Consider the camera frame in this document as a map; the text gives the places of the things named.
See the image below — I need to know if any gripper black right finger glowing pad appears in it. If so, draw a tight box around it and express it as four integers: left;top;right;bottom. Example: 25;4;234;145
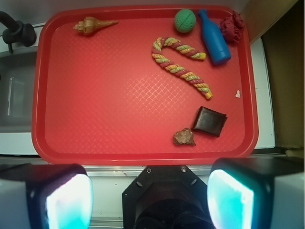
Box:
207;157;305;229

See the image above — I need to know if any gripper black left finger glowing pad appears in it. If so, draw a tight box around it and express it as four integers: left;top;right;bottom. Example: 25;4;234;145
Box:
0;164;93;229

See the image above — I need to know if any green rubber ball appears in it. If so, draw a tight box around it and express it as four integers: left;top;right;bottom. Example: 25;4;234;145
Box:
174;9;196;33

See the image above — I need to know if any dark brown leather wallet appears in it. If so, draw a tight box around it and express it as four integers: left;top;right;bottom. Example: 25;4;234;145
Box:
192;106;227;137

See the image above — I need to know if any brown rough rock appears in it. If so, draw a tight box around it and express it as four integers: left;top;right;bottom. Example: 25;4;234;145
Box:
173;128;196;146

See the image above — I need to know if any small white paper scrap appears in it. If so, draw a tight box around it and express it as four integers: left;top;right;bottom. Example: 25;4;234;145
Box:
235;90;241;98

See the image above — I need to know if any steel sink basin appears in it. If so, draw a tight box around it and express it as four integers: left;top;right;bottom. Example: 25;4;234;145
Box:
0;51;37;133

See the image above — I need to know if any red plastic tray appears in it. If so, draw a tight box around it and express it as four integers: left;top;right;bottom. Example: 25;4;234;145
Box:
32;6;258;166

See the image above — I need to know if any blue plastic bottle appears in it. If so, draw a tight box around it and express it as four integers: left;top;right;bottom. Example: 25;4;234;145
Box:
198;9;232;65

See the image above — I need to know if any black faucet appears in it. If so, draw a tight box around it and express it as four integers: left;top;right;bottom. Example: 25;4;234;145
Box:
0;11;37;54

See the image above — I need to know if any golden conch seashell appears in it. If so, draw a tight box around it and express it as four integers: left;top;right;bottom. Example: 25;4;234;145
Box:
73;17;118;35

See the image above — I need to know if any multicolour twisted rope toy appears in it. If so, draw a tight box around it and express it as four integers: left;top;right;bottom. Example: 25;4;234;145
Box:
151;36;214;100

